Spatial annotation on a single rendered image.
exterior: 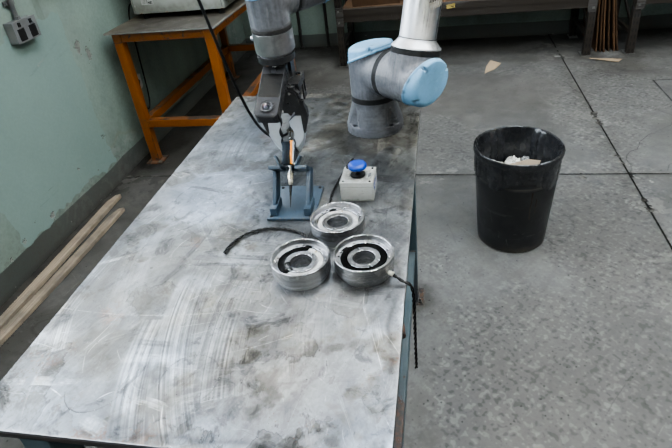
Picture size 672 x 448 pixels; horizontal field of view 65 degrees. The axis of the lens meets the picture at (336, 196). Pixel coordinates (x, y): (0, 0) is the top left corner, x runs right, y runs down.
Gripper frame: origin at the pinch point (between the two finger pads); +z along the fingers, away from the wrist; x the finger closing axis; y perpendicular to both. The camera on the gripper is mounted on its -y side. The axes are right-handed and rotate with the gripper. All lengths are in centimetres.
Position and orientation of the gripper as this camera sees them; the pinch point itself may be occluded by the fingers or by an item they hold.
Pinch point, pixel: (290, 148)
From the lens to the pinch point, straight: 110.4
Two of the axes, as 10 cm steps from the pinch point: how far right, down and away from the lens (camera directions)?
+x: -9.8, 0.1, 1.7
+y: 1.4, -6.0, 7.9
